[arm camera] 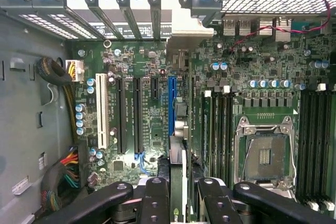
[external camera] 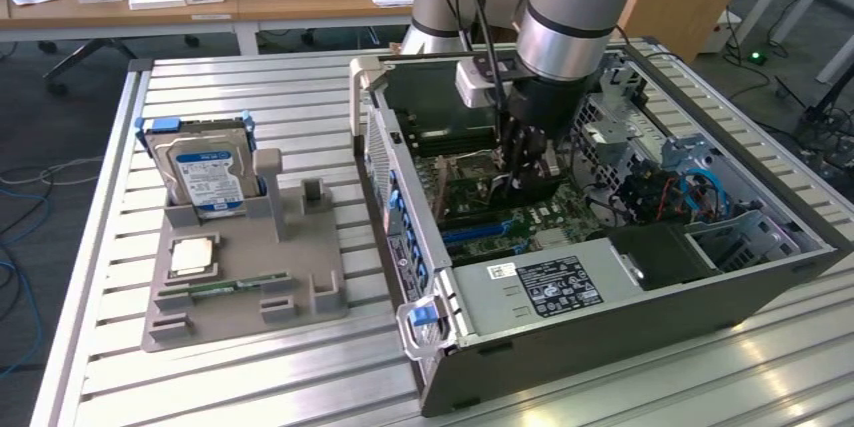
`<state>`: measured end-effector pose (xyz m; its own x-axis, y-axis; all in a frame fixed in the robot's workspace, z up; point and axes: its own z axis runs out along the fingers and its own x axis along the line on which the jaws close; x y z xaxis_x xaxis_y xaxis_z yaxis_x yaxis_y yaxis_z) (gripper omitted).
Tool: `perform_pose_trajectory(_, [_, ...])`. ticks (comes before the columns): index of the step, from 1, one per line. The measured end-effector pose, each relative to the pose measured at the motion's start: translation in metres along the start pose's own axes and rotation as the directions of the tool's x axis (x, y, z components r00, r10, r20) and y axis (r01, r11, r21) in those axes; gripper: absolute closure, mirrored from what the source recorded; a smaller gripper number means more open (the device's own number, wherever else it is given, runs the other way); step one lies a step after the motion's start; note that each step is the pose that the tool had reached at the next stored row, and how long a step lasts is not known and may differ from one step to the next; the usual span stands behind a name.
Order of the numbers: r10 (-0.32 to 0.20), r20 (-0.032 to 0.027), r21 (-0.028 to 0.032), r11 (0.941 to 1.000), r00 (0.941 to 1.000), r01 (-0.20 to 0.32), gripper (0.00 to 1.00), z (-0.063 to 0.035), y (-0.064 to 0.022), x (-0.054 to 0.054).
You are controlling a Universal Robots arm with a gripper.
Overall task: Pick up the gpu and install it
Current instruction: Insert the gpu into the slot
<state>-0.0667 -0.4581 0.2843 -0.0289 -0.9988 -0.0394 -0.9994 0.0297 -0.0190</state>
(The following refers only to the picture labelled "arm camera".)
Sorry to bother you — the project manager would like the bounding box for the CPU socket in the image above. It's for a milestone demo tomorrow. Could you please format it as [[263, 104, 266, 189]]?
[[235, 115, 297, 198]]

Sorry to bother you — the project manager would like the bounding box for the black RAM slot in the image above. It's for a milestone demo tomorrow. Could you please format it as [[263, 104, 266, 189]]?
[[327, 90, 336, 211], [309, 90, 318, 209], [219, 85, 227, 182], [299, 90, 309, 206], [212, 91, 220, 182], [318, 83, 328, 210], [226, 91, 234, 183]]

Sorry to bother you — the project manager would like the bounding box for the green motherboard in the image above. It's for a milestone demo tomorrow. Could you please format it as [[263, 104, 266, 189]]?
[[65, 16, 336, 219]]

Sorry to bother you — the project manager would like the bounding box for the black long expansion slot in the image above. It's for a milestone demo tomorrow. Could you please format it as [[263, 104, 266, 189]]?
[[132, 77, 144, 155], [190, 76, 197, 156], [115, 77, 127, 155]]

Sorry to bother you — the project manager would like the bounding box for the blue expansion slot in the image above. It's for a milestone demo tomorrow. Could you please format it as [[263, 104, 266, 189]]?
[[167, 76, 176, 137]]

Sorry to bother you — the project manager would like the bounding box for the white expansion slot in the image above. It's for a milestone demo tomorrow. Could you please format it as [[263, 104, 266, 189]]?
[[96, 73, 110, 150]]

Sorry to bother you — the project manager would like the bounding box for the black short expansion slot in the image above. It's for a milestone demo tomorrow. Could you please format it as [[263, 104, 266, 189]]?
[[151, 77, 160, 100]]

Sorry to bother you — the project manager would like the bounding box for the white power connector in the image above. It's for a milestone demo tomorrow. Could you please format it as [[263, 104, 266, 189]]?
[[65, 60, 85, 83]]

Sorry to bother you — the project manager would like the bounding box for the open grey PC case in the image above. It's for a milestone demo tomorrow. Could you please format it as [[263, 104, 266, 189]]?
[[0, 0, 336, 224]]

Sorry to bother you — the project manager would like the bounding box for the short blue wire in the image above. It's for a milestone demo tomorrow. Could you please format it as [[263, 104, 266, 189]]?
[[133, 152, 150, 176]]

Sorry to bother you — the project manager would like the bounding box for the coloured power wire bundle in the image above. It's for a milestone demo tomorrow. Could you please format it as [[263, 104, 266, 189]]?
[[40, 140, 89, 213]]

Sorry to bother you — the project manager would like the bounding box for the red and black twisted wire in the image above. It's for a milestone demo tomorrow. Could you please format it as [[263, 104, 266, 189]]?
[[228, 0, 332, 53]]

